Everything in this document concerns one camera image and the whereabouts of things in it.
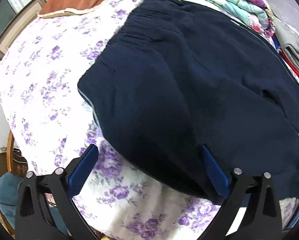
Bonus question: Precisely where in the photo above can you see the wooden framed cabinet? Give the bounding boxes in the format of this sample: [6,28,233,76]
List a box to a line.
[0,0,46,60]

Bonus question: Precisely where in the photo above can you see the wooden chair frame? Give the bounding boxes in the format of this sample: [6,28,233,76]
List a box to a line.
[6,131,14,173]

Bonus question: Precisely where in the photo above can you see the red blue folded cloth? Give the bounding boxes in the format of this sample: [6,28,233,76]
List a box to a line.
[272,35,299,79]

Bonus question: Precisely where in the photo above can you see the dark navy pants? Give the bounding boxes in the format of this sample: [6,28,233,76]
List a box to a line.
[77,0,299,205]

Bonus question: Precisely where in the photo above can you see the folded grey garment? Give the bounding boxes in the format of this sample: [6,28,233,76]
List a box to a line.
[274,16,299,71]

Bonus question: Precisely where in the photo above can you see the purple floral bed sheet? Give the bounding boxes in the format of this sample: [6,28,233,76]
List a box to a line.
[0,0,299,240]

